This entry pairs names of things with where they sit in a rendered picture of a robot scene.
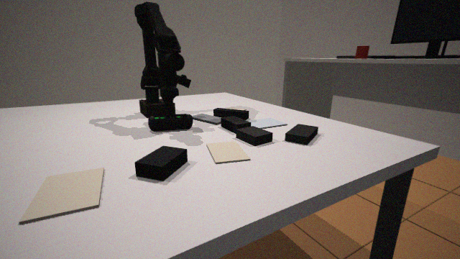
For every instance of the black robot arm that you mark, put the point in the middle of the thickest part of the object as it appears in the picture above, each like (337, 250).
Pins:
(149, 18)

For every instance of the beige flat square plate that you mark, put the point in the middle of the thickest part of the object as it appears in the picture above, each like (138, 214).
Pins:
(65, 193)

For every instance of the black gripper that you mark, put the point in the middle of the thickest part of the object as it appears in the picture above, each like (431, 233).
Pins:
(168, 90)

